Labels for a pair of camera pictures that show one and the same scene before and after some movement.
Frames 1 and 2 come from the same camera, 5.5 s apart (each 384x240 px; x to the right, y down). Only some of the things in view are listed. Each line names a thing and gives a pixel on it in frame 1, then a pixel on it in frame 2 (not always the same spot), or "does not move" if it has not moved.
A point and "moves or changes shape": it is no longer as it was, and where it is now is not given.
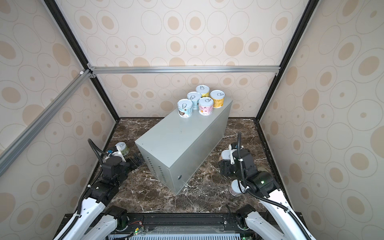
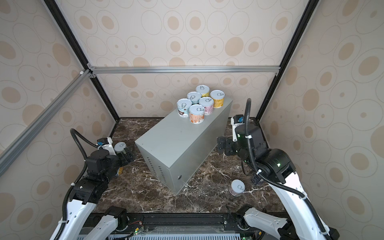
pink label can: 205,106 does not move
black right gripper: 225,165 to 227,142
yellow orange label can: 218,97 does not move
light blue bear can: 194,96 does not move
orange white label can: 225,154 moves or changes shape
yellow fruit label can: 203,90 does not move
